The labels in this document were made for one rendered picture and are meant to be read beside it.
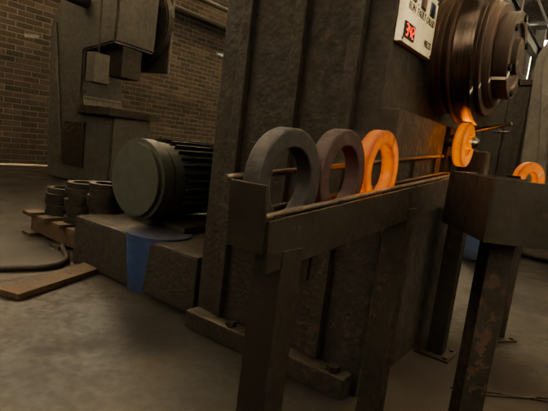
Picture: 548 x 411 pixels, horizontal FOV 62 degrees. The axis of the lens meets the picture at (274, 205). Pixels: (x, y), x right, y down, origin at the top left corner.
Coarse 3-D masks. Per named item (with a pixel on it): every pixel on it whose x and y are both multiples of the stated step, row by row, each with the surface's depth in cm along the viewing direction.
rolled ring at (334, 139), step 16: (336, 128) 92; (320, 144) 87; (336, 144) 87; (352, 144) 92; (320, 160) 85; (352, 160) 96; (320, 176) 85; (352, 176) 98; (320, 192) 86; (352, 192) 97
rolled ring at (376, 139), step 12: (372, 132) 104; (384, 132) 103; (372, 144) 100; (384, 144) 105; (396, 144) 110; (372, 156) 100; (384, 156) 111; (396, 156) 112; (384, 168) 113; (396, 168) 113; (384, 180) 112; (360, 192) 102
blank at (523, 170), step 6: (528, 162) 193; (534, 162) 193; (516, 168) 193; (522, 168) 191; (528, 168) 192; (534, 168) 193; (540, 168) 194; (516, 174) 192; (522, 174) 191; (528, 174) 192; (534, 174) 194; (540, 174) 194; (534, 180) 196; (540, 180) 195
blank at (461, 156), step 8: (464, 128) 158; (472, 128) 163; (456, 136) 158; (464, 136) 157; (472, 136) 165; (456, 144) 158; (464, 144) 159; (456, 152) 159; (464, 152) 160; (472, 152) 168; (456, 160) 160; (464, 160) 162
